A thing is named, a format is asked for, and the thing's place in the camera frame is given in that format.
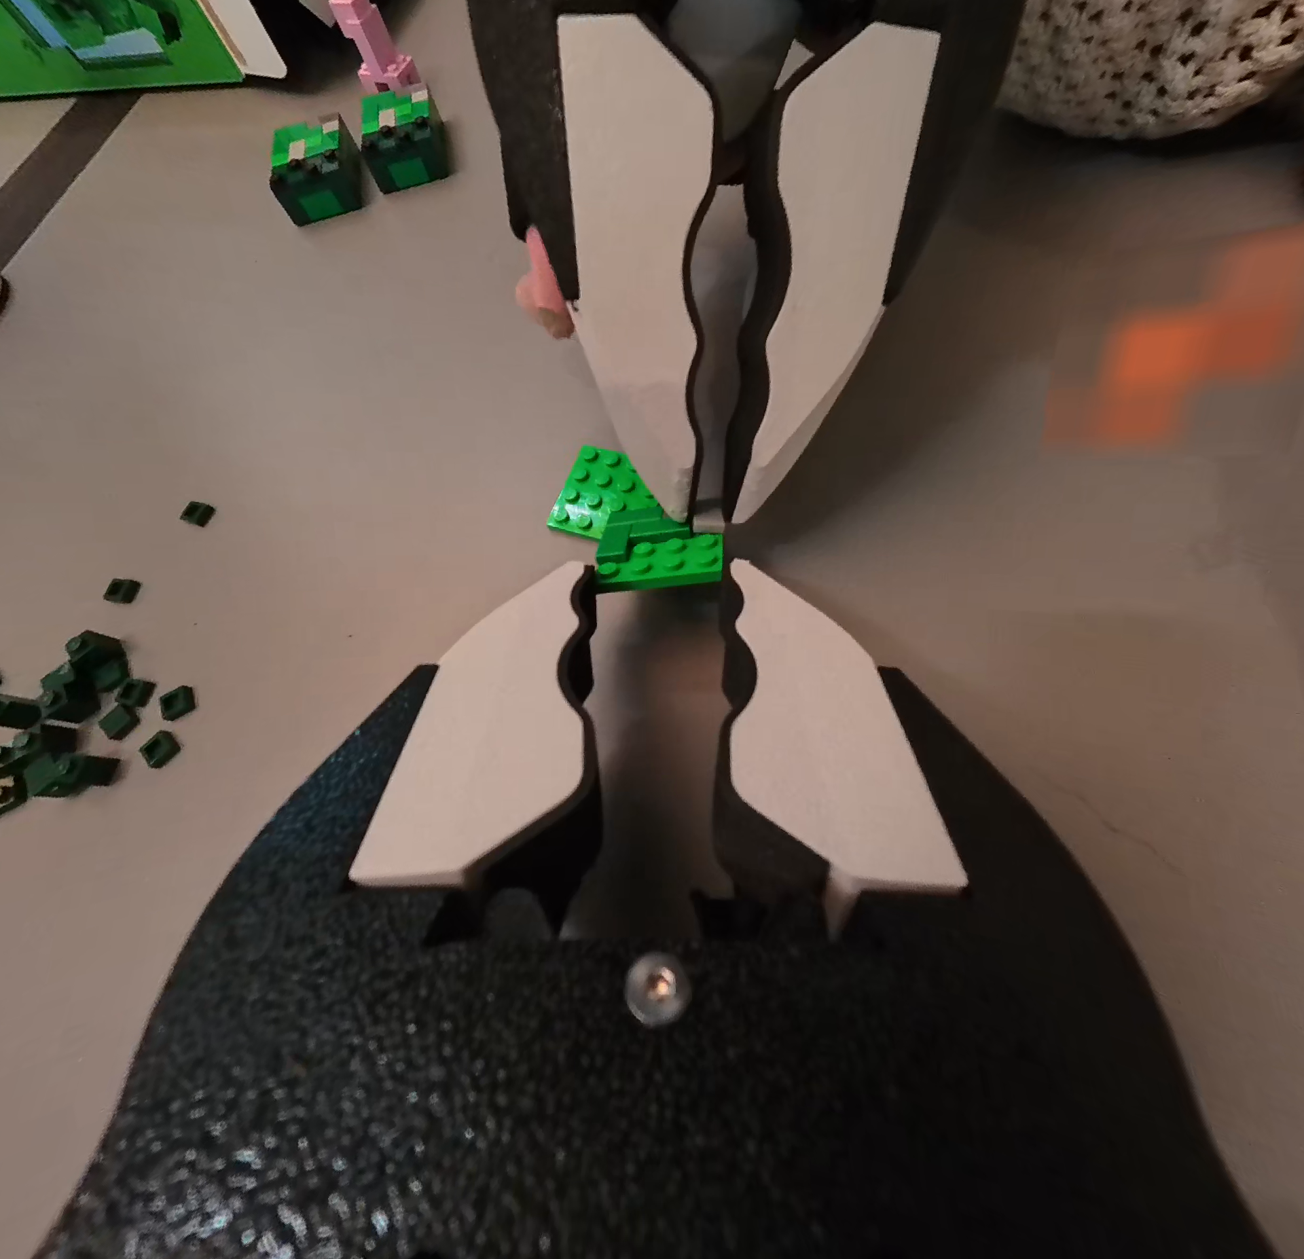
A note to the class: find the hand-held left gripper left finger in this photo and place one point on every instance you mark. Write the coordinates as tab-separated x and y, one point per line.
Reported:
479	750

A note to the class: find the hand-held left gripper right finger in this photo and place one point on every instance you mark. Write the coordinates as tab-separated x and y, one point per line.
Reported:
836	761

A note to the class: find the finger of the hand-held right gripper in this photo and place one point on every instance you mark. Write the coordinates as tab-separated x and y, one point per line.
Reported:
846	211
632	211

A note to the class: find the bright green square lego plate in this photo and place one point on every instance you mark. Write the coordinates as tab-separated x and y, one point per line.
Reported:
596	491
672	564

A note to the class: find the small green lego brick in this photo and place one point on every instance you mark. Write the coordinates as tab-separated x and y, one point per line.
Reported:
632	536

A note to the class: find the pile of dark green pieces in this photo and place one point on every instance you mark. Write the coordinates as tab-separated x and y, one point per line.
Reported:
71	710

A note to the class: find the person's right forearm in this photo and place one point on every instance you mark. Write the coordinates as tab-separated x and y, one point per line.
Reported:
1152	37

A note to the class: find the green lego build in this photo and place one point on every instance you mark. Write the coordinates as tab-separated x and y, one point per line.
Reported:
408	149
317	175

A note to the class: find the pink lego pig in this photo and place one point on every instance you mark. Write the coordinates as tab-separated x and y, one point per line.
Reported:
372	43

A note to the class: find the green lego set box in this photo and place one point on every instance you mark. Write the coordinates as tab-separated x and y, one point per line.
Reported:
82	26

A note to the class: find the person's right hand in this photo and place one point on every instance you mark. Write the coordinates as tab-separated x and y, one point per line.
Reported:
545	292

